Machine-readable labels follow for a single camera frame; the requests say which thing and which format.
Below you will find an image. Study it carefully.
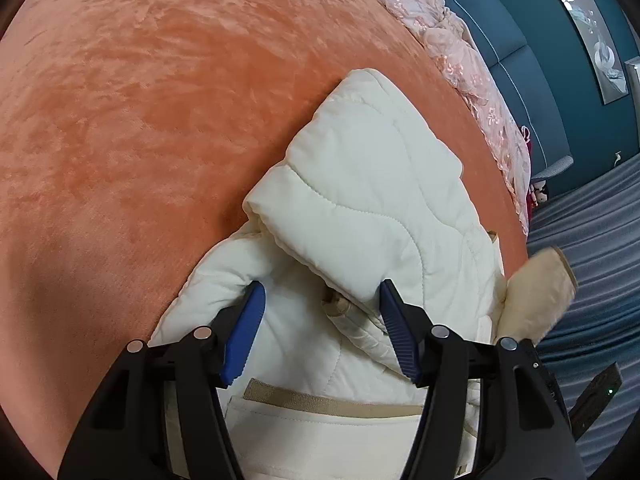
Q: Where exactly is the grey blue curtain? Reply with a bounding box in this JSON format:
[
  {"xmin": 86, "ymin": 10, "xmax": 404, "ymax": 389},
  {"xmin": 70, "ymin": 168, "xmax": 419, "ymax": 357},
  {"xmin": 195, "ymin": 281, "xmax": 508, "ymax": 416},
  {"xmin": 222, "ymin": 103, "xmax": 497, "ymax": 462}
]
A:
[{"xmin": 527, "ymin": 157, "xmax": 639, "ymax": 474}]

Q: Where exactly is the cream quilted padded jacket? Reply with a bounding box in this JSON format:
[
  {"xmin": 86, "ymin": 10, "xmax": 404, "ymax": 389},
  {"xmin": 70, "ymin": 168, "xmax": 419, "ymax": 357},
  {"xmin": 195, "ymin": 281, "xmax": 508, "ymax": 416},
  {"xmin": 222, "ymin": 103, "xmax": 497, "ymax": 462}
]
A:
[{"xmin": 151, "ymin": 70, "xmax": 577, "ymax": 479}]

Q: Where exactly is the pink lace bedspread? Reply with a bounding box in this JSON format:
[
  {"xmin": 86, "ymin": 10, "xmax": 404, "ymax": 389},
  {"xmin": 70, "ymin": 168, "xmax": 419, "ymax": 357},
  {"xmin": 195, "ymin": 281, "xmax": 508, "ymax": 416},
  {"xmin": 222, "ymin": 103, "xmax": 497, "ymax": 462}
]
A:
[{"xmin": 378, "ymin": 0, "xmax": 532, "ymax": 233}]

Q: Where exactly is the orange plush bed blanket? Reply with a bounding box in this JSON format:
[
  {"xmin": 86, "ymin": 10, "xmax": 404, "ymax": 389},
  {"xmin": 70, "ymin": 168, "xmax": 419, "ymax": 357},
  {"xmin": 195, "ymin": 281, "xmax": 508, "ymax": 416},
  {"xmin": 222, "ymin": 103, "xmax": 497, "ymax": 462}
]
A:
[{"xmin": 1, "ymin": 0, "xmax": 526, "ymax": 474}]

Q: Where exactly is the blue upholstered headboard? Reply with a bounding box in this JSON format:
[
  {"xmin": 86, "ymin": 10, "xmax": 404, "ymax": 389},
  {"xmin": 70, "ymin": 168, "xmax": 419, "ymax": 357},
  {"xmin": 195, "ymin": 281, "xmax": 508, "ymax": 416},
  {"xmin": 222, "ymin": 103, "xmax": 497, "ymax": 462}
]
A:
[{"xmin": 445, "ymin": 0, "xmax": 574, "ymax": 182}]

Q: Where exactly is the red and white doll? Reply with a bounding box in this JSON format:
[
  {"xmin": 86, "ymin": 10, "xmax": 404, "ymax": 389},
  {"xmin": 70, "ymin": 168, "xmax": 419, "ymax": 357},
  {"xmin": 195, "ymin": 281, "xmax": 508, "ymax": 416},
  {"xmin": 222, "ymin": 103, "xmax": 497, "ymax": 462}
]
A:
[{"xmin": 528, "ymin": 180, "xmax": 549, "ymax": 208}]

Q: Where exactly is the red pillow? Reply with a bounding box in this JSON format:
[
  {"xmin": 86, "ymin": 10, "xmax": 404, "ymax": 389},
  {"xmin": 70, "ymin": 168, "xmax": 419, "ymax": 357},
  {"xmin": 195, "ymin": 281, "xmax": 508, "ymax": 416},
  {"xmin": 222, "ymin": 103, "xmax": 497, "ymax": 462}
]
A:
[{"xmin": 521, "ymin": 125, "xmax": 533, "ymax": 159}]

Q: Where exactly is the long floral wall painting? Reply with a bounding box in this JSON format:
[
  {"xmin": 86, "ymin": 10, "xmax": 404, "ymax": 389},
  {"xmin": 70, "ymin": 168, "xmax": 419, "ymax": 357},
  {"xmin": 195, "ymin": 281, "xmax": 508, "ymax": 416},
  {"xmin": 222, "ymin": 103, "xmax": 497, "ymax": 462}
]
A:
[{"xmin": 560, "ymin": 0, "xmax": 628, "ymax": 105}]

